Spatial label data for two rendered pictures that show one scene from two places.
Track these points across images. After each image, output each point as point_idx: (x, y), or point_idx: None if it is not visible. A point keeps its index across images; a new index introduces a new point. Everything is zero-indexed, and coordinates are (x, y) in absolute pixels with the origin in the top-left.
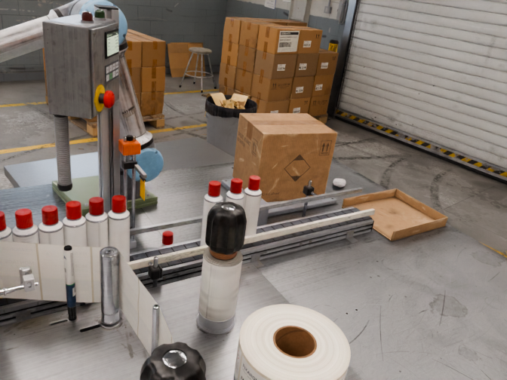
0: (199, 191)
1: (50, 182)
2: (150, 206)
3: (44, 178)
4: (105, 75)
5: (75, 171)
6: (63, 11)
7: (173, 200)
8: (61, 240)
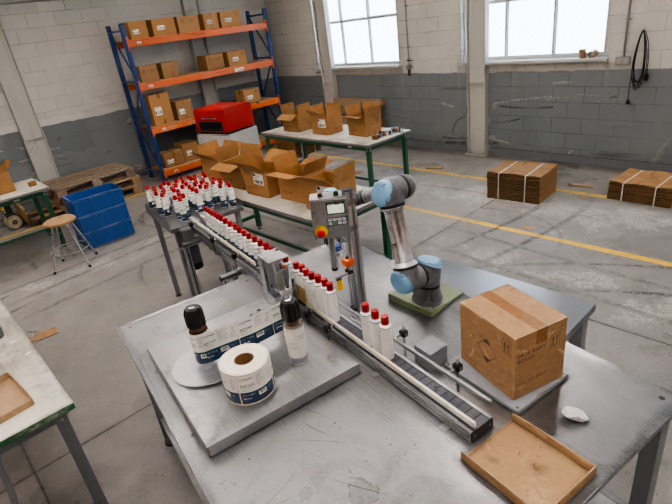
0: None
1: None
2: (425, 316)
3: None
4: (327, 222)
5: (452, 277)
6: None
7: (442, 322)
8: (311, 288)
